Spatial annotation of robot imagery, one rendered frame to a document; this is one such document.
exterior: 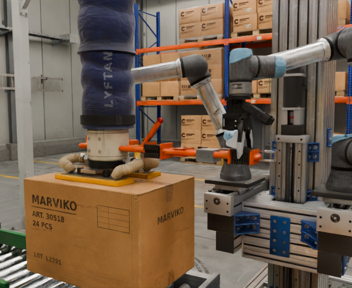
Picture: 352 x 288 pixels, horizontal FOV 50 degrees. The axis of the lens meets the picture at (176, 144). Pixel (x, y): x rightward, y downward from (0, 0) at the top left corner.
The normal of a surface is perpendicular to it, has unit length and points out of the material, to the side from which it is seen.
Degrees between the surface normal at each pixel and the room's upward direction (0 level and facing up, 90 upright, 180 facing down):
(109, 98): 77
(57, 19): 90
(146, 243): 90
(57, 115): 90
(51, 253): 90
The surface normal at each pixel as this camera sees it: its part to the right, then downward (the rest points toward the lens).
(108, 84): 0.17, 0.34
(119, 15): 0.65, -0.21
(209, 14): -0.54, 0.08
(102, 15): 0.16, -0.10
